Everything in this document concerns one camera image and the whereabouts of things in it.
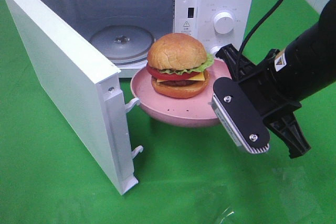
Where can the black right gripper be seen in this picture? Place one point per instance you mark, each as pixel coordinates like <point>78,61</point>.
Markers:
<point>264,91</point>

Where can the pink round plate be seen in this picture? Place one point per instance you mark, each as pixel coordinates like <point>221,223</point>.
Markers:
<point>191,112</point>

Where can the burger with lettuce and tomato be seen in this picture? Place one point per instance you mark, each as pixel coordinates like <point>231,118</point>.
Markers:
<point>178,65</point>

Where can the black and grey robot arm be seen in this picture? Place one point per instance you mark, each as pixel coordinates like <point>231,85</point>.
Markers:
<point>307,65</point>

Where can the lower white round knob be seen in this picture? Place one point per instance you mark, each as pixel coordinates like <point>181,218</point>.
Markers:
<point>215,50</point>

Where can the white round knob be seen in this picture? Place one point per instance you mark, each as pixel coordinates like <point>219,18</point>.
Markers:
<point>223,22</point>
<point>215,50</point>

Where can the upper white round knob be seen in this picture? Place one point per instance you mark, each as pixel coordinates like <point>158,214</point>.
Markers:
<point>223,22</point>

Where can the white microwave oven body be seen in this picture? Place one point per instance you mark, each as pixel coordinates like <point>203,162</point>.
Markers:
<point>159,17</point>

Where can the glass microwave turntable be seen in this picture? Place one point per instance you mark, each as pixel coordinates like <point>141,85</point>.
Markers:
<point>123,44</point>

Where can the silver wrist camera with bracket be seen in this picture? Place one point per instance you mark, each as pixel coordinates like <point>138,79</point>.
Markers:
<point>239,117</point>

